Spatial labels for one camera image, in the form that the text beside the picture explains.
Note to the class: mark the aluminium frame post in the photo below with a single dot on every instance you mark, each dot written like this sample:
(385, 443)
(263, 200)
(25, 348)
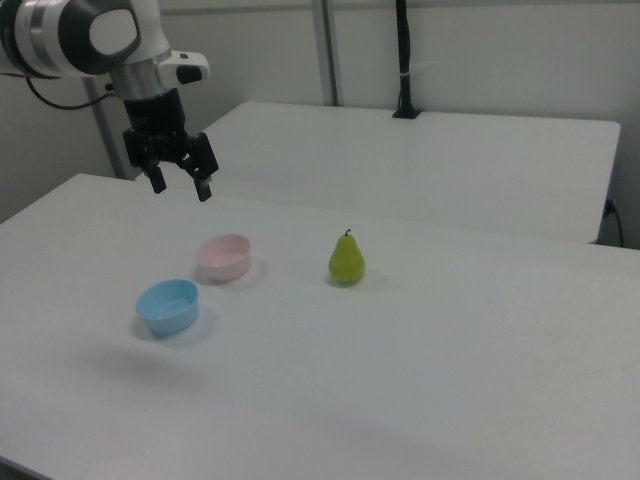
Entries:
(102, 130)
(327, 50)

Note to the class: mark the white side table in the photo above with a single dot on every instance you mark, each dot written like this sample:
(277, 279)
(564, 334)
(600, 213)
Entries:
(400, 165)

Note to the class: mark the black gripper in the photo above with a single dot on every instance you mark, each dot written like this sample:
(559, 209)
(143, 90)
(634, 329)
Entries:
(152, 125)

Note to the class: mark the green pear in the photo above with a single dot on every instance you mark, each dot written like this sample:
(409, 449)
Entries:
(346, 262)

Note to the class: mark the pink plastic bowl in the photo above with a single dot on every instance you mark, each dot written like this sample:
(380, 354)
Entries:
(225, 265)

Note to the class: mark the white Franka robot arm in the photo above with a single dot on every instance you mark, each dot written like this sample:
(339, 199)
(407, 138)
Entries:
(140, 30)

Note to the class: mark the black camera stand pole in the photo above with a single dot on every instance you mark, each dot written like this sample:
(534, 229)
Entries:
(404, 50)

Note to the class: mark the blue plastic bowl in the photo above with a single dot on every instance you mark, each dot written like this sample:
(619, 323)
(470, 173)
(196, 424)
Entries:
(167, 312)

